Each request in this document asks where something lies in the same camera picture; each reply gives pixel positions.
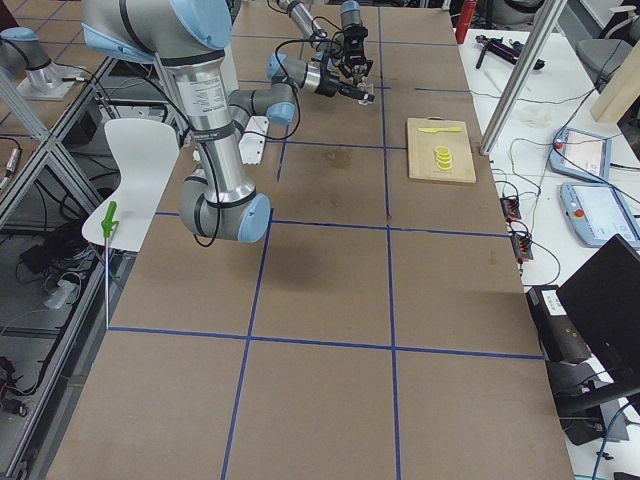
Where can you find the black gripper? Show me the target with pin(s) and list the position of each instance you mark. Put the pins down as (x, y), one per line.
(355, 46)
(329, 83)

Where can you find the clear glass cup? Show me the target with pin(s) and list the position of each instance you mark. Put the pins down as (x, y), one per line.
(368, 97)

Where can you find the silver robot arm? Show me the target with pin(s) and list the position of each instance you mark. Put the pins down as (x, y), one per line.
(320, 40)
(190, 40)

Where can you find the yellow plastic knife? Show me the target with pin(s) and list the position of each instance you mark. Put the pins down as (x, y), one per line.
(434, 130)

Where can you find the bamboo cutting board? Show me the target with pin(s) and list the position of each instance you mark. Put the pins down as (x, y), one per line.
(421, 155)

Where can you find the black hand tool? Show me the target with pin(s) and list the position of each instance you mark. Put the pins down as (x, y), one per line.
(509, 52)

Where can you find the white chair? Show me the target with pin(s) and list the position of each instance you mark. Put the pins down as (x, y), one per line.
(145, 152)

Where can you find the teach pendant far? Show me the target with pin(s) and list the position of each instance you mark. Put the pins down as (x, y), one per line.
(581, 155)

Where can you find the teach pendant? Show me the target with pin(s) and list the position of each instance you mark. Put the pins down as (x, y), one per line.
(597, 212)
(581, 155)

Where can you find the brown table cover paper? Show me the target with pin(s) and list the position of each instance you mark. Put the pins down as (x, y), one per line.
(378, 331)

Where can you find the teach pendant near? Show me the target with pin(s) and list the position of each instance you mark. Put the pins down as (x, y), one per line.
(597, 212)

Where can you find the green clamp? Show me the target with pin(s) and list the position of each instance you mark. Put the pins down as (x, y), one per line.
(109, 223)

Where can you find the black laptop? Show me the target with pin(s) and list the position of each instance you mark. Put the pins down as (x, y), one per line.
(602, 300)

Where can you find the black box device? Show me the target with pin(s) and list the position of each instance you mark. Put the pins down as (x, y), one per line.
(559, 337)

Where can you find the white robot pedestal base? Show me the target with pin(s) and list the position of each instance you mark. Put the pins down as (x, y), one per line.
(253, 141)

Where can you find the aluminium frame post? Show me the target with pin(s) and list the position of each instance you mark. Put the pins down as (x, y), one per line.
(542, 28)

